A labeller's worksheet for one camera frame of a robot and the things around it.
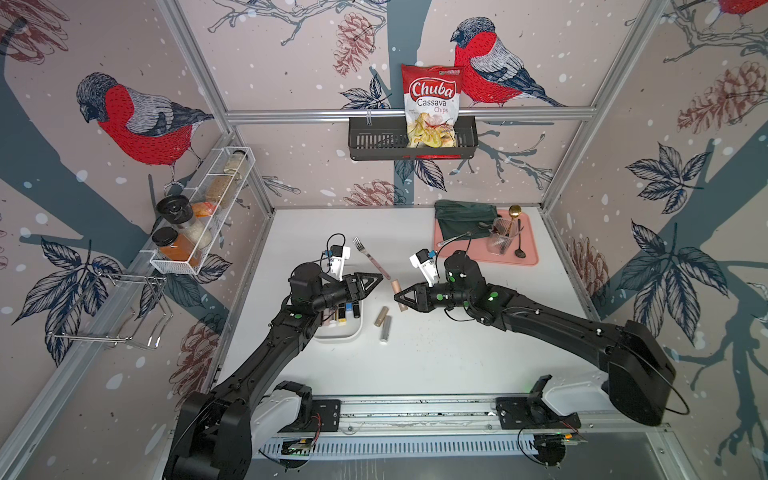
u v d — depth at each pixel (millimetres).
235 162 861
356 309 902
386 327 876
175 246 602
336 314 901
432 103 828
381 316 901
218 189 773
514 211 1024
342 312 901
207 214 698
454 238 1113
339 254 727
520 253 1067
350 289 684
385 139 1067
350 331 871
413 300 714
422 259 705
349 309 914
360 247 1072
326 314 904
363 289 687
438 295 669
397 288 742
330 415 728
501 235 1037
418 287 682
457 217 1173
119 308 544
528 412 658
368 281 786
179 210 624
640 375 411
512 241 1014
